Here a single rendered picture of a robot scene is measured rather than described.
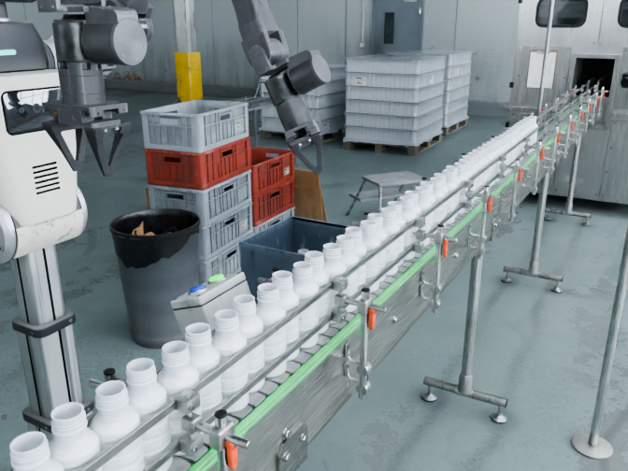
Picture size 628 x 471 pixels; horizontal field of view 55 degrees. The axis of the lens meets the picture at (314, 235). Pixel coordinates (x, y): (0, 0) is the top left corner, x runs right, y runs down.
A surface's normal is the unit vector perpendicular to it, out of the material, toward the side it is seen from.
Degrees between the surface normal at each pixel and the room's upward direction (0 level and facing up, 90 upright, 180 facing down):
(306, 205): 100
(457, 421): 0
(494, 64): 90
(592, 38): 90
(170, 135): 90
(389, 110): 90
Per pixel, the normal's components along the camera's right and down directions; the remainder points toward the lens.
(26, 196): 0.87, 0.16
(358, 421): 0.00, -0.94
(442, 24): -0.50, 0.29
